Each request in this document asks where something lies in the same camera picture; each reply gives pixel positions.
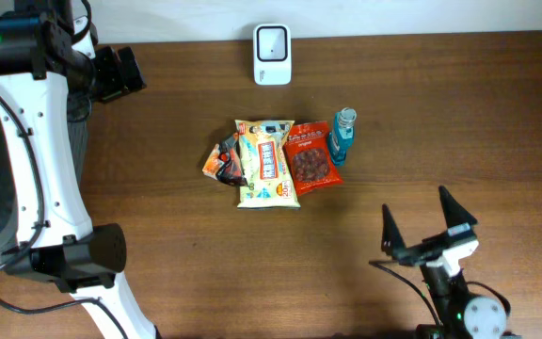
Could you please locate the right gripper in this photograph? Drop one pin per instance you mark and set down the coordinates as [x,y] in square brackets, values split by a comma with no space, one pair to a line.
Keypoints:
[430,248]

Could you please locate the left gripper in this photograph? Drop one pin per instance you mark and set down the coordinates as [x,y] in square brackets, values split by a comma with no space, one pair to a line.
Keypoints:
[118,72]

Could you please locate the blue mouthwash bottle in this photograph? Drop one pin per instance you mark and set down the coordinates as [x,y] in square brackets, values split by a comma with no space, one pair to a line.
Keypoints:
[342,135]

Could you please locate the small orange box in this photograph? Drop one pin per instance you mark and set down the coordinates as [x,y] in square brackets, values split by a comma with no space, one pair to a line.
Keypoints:
[213,163]

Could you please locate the red snack bag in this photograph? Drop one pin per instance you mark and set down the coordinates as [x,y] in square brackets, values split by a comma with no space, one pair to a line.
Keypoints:
[309,159]

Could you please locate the black orange snack packet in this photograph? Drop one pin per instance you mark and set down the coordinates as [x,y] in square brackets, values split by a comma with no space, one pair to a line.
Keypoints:
[229,170]

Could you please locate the cream chocolate chip bag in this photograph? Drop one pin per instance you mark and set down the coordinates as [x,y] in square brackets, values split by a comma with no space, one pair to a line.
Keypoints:
[264,164]

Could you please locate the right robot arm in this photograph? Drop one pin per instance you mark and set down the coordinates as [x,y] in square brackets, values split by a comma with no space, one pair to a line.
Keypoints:
[459,308]

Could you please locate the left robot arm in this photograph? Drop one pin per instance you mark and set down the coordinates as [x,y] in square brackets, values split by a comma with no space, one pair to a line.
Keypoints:
[52,70]

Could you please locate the white barcode scanner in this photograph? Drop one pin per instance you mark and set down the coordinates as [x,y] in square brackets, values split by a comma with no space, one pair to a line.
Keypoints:
[272,54]

